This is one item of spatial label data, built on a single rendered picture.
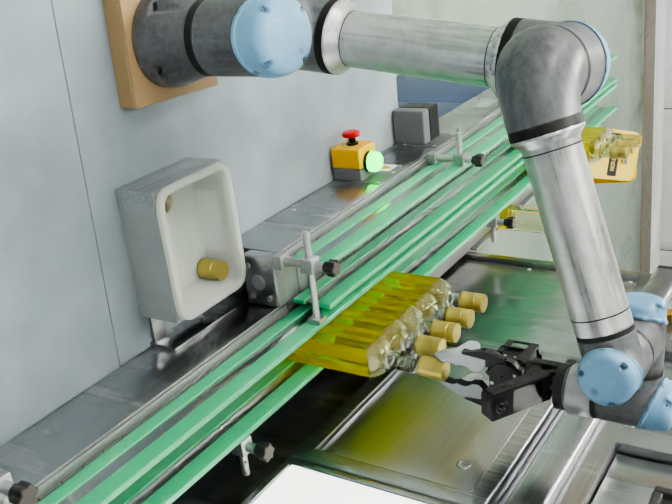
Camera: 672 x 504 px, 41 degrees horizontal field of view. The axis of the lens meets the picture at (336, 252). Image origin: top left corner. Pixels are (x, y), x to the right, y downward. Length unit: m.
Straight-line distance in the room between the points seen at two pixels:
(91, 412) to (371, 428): 0.47
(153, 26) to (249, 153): 0.39
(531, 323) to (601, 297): 0.77
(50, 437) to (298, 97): 0.83
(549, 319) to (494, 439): 0.50
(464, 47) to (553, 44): 0.18
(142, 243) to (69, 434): 0.31
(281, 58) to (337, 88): 0.62
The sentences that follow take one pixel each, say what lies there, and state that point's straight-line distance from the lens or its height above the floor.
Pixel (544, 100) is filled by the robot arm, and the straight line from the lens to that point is 1.11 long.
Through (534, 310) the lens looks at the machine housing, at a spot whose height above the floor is 1.14.
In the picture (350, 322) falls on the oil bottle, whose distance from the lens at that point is 1.54.
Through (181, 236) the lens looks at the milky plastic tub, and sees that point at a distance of 1.51.
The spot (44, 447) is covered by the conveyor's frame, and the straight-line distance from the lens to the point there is 1.32.
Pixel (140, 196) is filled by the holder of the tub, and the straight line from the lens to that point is 1.38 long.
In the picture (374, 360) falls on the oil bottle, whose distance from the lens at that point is 1.47.
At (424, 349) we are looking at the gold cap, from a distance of 1.49.
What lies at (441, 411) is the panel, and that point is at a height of 1.15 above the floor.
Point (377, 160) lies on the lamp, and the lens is 1.85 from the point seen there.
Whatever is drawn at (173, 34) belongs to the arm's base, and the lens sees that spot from 1.36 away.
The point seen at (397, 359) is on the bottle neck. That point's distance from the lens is 1.46.
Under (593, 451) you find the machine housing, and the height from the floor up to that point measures 1.41.
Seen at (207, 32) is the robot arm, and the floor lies 0.91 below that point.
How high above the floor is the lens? 1.77
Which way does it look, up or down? 32 degrees down
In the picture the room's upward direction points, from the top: 98 degrees clockwise
